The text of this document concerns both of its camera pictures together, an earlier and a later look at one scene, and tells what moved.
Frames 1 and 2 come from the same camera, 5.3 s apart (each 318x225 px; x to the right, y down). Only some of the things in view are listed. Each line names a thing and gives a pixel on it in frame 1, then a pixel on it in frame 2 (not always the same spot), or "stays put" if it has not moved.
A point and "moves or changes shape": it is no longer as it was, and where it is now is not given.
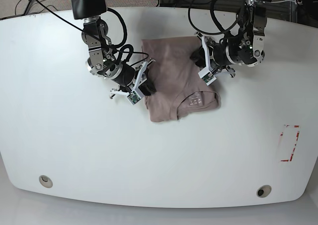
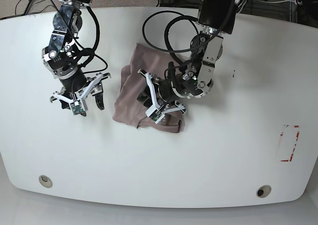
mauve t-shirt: (181, 90) moves or changes shape
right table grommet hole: (264, 190) stays put
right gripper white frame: (201, 60) → (157, 112)
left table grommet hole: (45, 181) stays put
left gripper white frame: (146, 88) → (79, 104)
